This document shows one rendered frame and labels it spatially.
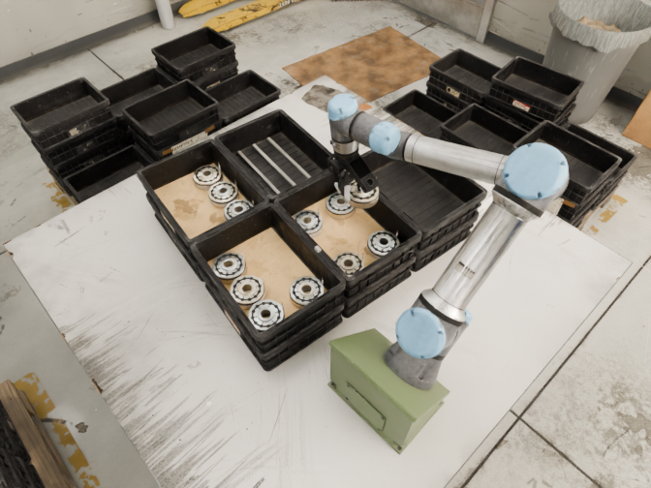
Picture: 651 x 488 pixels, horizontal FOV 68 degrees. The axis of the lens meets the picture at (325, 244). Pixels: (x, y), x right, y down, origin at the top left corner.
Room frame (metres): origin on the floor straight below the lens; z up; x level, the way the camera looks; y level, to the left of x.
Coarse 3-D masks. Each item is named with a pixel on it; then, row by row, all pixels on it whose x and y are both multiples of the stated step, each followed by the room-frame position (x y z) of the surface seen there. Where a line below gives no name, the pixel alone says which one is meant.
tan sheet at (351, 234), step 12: (336, 192) 1.21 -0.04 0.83; (324, 204) 1.15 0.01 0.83; (324, 216) 1.10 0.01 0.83; (360, 216) 1.10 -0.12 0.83; (324, 228) 1.05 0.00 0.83; (336, 228) 1.05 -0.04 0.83; (348, 228) 1.05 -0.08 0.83; (360, 228) 1.05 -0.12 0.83; (372, 228) 1.05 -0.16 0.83; (324, 240) 0.99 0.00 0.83; (336, 240) 0.99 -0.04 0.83; (348, 240) 0.99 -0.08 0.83; (360, 240) 0.99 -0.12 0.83; (336, 252) 0.94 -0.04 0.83; (360, 252) 0.94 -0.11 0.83
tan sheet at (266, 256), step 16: (256, 240) 0.99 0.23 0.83; (272, 240) 0.99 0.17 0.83; (256, 256) 0.93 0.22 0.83; (272, 256) 0.93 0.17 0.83; (288, 256) 0.93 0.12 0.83; (256, 272) 0.86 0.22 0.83; (272, 272) 0.86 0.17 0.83; (288, 272) 0.86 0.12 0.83; (304, 272) 0.86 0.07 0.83; (272, 288) 0.80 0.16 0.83; (288, 288) 0.80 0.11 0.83; (288, 304) 0.75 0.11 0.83
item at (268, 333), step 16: (272, 208) 1.04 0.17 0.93; (288, 224) 0.98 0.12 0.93; (304, 240) 0.92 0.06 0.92; (320, 256) 0.85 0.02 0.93; (208, 272) 0.79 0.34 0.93; (336, 272) 0.79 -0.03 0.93; (336, 288) 0.74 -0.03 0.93; (320, 304) 0.70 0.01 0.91; (288, 320) 0.63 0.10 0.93; (256, 336) 0.59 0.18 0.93
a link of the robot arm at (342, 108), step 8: (336, 96) 1.04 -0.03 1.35; (344, 96) 1.03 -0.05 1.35; (352, 96) 1.03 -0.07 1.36; (328, 104) 1.01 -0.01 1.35; (336, 104) 1.01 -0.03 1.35; (344, 104) 1.00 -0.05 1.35; (352, 104) 1.00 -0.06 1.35; (328, 112) 1.00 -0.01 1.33; (336, 112) 0.98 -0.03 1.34; (344, 112) 0.98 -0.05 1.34; (352, 112) 0.99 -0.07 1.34; (336, 120) 0.98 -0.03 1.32; (344, 120) 0.98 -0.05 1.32; (352, 120) 1.05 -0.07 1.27; (336, 128) 0.99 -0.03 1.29; (344, 128) 0.97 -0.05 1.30; (336, 136) 0.99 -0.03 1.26; (344, 136) 0.98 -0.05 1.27
